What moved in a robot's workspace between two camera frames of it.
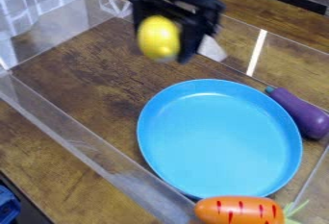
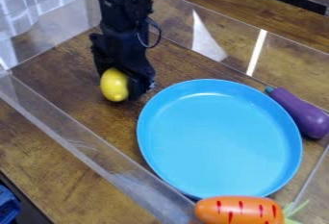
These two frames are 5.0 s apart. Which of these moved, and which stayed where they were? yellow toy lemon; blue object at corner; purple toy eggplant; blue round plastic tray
Moved: yellow toy lemon
Stayed: blue object at corner; blue round plastic tray; purple toy eggplant
